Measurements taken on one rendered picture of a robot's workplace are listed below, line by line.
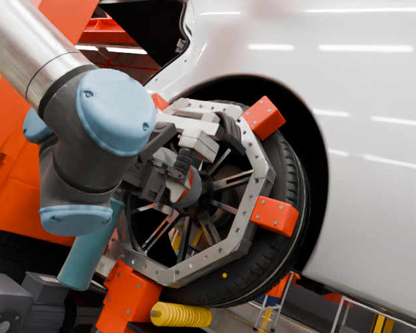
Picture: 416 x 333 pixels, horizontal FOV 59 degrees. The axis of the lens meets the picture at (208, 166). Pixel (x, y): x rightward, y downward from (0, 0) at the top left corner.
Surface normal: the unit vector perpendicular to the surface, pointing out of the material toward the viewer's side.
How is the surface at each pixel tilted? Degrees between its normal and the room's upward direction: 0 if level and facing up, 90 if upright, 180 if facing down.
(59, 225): 142
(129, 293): 90
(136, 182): 90
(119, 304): 90
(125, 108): 56
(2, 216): 90
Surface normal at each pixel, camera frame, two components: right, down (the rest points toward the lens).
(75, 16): 0.80, 0.21
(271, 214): -0.47, -0.36
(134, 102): 0.57, -0.51
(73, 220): 0.22, 0.86
